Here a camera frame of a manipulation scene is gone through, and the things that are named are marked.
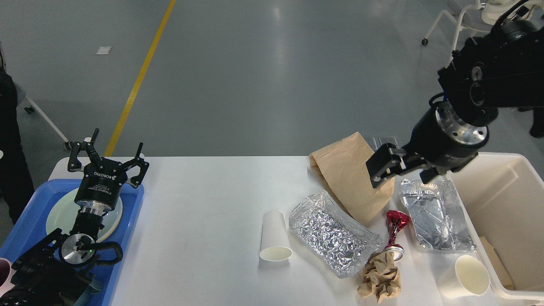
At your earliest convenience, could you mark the white paper cup lying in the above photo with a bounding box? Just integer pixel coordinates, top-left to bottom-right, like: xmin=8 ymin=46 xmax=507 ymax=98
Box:
xmin=260 ymin=211 xmax=293 ymax=262

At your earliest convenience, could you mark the brown paper bag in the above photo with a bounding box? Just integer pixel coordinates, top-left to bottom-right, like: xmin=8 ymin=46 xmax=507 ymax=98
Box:
xmin=309 ymin=132 xmax=396 ymax=227

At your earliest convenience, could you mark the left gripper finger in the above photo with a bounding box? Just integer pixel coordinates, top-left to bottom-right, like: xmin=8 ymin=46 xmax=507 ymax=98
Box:
xmin=121 ymin=142 xmax=150 ymax=188
xmin=67 ymin=127 xmax=105 ymax=173

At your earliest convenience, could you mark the blue plastic tray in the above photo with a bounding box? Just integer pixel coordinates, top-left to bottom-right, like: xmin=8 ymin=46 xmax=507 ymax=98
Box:
xmin=0 ymin=179 xmax=144 ymax=306

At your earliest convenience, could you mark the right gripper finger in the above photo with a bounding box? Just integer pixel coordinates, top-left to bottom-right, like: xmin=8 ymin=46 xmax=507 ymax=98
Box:
xmin=366 ymin=143 xmax=430 ymax=189
xmin=420 ymin=165 xmax=447 ymax=184

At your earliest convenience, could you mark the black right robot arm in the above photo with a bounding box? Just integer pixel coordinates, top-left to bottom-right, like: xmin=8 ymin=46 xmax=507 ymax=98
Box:
xmin=366 ymin=0 xmax=543 ymax=188

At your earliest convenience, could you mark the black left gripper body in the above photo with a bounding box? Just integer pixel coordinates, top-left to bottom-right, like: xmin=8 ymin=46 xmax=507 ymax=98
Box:
xmin=74 ymin=158 xmax=128 ymax=212

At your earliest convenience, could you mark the person in black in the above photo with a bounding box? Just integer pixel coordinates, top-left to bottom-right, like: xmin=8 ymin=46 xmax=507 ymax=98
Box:
xmin=0 ymin=53 xmax=35 ymax=224

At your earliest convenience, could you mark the white chair on wheels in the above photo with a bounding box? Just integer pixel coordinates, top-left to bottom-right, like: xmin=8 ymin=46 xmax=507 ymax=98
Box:
xmin=420 ymin=0 xmax=514 ymax=50

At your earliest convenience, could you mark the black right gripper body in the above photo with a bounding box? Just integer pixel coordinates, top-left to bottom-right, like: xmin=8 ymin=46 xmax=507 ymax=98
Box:
xmin=408 ymin=101 xmax=490 ymax=172

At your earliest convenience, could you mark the light green plate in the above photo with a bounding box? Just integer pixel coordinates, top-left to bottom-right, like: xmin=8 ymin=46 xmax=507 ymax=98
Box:
xmin=46 ymin=189 xmax=124 ymax=243

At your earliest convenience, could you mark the pink cup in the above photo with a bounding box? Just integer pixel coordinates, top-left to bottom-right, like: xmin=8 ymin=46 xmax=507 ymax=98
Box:
xmin=0 ymin=258 xmax=16 ymax=296

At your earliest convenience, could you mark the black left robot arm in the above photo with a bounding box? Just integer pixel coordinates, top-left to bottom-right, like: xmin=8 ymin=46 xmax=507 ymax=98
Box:
xmin=1 ymin=129 xmax=149 ymax=306

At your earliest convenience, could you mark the crumpled brown paper ball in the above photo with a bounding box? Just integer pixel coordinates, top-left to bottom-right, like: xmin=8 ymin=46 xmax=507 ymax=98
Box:
xmin=357 ymin=251 xmax=402 ymax=303

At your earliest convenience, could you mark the upright white paper cup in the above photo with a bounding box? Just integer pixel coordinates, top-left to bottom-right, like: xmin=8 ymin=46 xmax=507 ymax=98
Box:
xmin=437 ymin=255 xmax=491 ymax=298

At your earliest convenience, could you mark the flat foil tray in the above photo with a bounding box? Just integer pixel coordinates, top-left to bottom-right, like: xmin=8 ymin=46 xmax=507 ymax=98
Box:
xmin=399 ymin=179 xmax=476 ymax=254

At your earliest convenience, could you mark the teal mug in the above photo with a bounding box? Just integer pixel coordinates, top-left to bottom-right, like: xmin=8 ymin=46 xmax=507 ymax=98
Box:
xmin=82 ymin=278 xmax=103 ymax=299

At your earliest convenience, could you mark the crushed red can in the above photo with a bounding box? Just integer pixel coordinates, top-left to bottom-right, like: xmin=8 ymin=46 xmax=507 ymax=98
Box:
xmin=383 ymin=210 xmax=411 ymax=263

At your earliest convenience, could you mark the crumpled foil bag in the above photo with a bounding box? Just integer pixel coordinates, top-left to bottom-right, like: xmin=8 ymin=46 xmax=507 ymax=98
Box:
xmin=288 ymin=190 xmax=383 ymax=279

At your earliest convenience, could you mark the white plastic bin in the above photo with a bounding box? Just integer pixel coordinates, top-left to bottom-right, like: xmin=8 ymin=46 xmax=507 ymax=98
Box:
xmin=446 ymin=152 xmax=544 ymax=305

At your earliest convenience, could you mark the cardboard piece in bin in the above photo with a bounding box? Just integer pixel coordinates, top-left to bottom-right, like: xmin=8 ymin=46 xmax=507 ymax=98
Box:
xmin=479 ymin=236 xmax=515 ymax=290

